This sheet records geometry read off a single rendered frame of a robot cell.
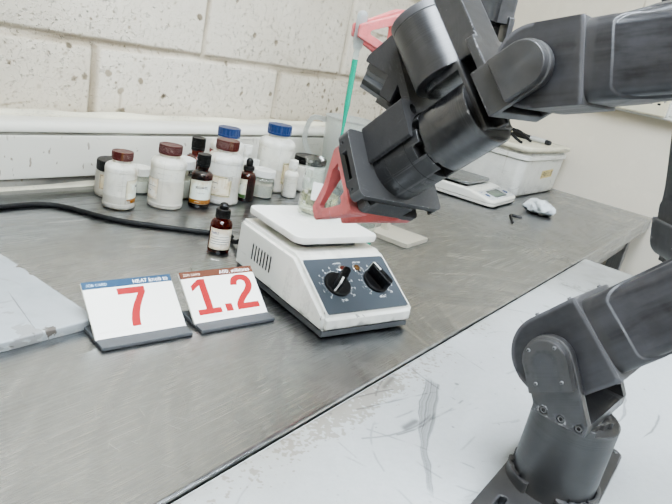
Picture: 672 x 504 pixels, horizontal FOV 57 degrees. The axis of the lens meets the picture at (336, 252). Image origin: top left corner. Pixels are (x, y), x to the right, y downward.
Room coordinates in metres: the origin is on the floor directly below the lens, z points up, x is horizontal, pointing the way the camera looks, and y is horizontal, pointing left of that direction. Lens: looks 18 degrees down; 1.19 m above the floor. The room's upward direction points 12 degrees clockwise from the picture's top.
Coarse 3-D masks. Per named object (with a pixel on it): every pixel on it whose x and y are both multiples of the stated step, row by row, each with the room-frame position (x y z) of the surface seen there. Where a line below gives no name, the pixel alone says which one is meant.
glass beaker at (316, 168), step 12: (312, 156) 0.74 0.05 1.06; (324, 156) 0.79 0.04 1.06; (312, 168) 0.74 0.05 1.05; (324, 168) 0.73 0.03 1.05; (312, 180) 0.74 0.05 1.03; (324, 180) 0.73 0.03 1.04; (300, 192) 0.75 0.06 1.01; (312, 192) 0.73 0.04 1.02; (336, 192) 0.74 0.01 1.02; (300, 204) 0.74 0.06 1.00; (312, 204) 0.73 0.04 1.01; (336, 204) 0.75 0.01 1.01; (312, 216) 0.73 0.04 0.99
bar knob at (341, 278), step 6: (342, 270) 0.63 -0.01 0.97; (348, 270) 0.63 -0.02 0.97; (330, 276) 0.63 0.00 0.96; (336, 276) 0.64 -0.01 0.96; (342, 276) 0.62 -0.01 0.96; (330, 282) 0.62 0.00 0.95; (336, 282) 0.61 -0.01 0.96; (342, 282) 0.61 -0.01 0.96; (348, 282) 0.64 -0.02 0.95; (330, 288) 0.62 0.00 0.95; (336, 288) 0.61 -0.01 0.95; (342, 288) 0.63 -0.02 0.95; (348, 288) 0.63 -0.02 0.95; (336, 294) 0.62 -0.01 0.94; (342, 294) 0.62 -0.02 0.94
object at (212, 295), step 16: (192, 288) 0.58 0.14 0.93; (208, 288) 0.59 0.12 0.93; (224, 288) 0.61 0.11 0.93; (240, 288) 0.62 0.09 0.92; (256, 288) 0.63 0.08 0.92; (192, 304) 0.57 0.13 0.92; (208, 304) 0.58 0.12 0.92; (224, 304) 0.59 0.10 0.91; (240, 304) 0.60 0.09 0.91; (256, 304) 0.62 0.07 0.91
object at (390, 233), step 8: (384, 224) 1.05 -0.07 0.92; (376, 232) 1.02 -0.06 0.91; (384, 232) 1.03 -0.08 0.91; (392, 232) 1.04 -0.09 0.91; (400, 232) 1.05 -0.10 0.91; (408, 232) 1.06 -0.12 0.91; (392, 240) 1.00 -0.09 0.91; (400, 240) 1.00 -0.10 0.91; (408, 240) 1.01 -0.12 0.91; (416, 240) 1.02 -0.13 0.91; (424, 240) 1.04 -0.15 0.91
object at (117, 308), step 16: (112, 288) 0.53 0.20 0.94; (128, 288) 0.54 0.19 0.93; (144, 288) 0.55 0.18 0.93; (160, 288) 0.56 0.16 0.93; (96, 304) 0.51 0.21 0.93; (112, 304) 0.52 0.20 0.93; (128, 304) 0.53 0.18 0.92; (144, 304) 0.54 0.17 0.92; (160, 304) 0.55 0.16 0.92; (176, 304) 0.56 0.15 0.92; (96, 320) 0.50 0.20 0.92; (112, 320) 0.51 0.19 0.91; (128, 320) 0.52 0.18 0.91; (144, 320) 0.53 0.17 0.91; (160, 320) 0.54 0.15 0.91; (176, 320) 0.55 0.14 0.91
